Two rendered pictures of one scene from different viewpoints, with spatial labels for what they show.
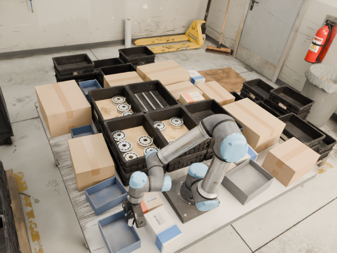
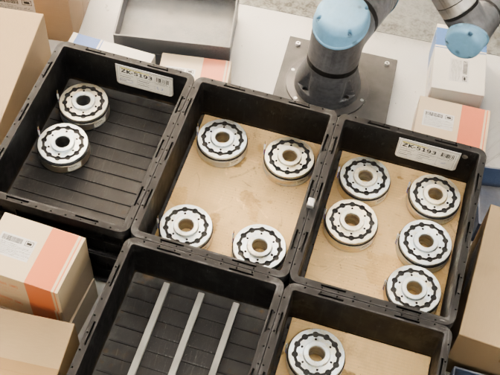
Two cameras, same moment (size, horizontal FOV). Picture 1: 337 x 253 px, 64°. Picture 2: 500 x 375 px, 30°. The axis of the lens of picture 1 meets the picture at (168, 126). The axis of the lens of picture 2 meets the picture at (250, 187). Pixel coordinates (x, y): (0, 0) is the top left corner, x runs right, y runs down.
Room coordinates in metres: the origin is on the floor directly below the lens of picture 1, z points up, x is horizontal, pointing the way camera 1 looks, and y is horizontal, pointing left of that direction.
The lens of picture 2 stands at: (2.14, 0.69, 2.38)
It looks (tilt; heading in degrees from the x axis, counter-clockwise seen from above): 56 degrees down; 226
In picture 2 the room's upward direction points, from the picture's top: 5 degrees clockwise
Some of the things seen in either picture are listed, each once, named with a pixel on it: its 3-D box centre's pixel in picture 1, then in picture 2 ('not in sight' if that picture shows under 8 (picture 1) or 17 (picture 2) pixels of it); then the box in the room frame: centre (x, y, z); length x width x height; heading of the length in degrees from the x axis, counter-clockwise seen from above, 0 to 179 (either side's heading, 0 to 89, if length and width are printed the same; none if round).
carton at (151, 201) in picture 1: (145, 204); (448, 133); (0.93, 0.06, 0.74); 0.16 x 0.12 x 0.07; 125
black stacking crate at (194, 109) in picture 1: (210, 123); (94, 149); (1.61, -0.31, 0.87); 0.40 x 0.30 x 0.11; 33
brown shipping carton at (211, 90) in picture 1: (212, 98); not in sight; (2.10, -0.36, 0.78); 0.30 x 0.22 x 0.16; 34
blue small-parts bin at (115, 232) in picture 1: (119, 233); not in sight; (0.72, 0.17, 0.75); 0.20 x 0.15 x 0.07; 37
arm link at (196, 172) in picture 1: (197, 176); (340, 30); (1.04, -0.21, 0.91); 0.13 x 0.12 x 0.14; 18
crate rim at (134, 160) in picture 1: (135, 136); (391, 215); (1.29, 0.20, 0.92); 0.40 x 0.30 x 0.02; 33
